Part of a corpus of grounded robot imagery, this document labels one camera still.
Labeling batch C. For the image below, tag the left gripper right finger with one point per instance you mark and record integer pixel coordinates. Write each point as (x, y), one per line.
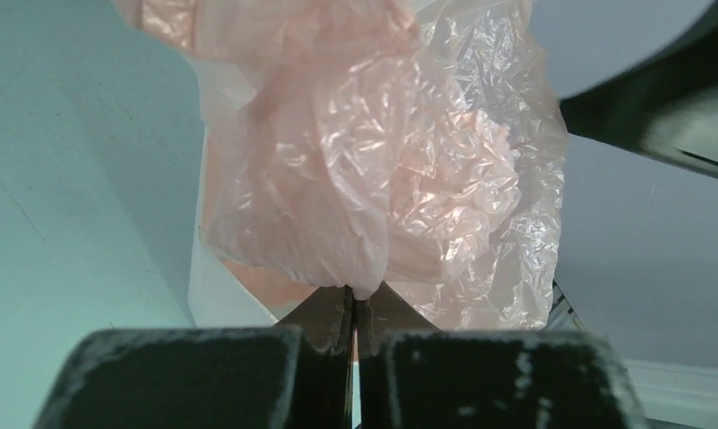
(415, 375)

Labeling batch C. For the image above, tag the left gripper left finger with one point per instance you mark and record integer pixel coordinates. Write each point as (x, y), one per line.
(294, 374)

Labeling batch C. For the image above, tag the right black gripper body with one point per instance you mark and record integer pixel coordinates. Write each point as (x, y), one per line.
(664, 108)

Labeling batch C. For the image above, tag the white trash bin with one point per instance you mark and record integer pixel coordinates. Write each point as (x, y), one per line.
(216, 298)

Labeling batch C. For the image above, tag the pink plastic trash bag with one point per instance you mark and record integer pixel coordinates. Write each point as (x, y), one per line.
(415, 144)

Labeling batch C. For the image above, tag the aluminium frame rail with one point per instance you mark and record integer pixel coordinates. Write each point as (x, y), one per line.
(666, 394)

